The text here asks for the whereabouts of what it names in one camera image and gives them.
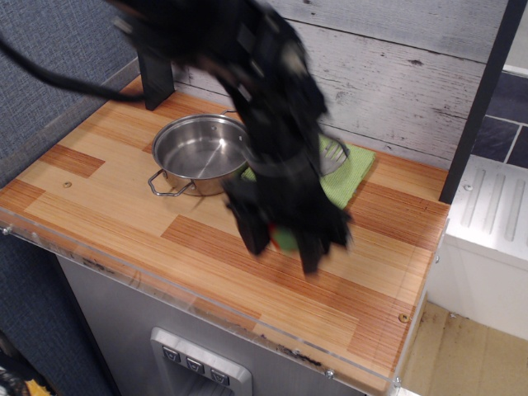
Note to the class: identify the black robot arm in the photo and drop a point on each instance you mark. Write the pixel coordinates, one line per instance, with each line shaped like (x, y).
(259, 60)

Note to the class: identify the yellow object at corner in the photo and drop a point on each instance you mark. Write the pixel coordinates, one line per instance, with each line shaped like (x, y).
(35, 389)

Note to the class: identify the silver dispenser button panel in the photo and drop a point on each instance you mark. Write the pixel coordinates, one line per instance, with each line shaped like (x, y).
(189, 369)

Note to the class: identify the steel toy fridge cabinet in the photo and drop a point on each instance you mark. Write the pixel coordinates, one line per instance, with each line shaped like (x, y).
(121, 319)

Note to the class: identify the small steel pan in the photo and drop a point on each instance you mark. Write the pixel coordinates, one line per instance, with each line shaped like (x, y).
(196, 153)

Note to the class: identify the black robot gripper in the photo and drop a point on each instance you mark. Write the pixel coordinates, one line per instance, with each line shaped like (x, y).
(314, 231)

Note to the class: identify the blue handled metal fork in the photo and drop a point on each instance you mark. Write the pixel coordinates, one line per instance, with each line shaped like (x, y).
(333, 154)

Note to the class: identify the black right frame post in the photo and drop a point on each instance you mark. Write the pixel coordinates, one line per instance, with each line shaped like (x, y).
(498, 56)

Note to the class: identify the white toy sink counter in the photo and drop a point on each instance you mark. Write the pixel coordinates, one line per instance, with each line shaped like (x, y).
(480, 270)

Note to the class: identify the green folded cloth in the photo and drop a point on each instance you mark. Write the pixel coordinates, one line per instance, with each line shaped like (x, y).
(346, 173)

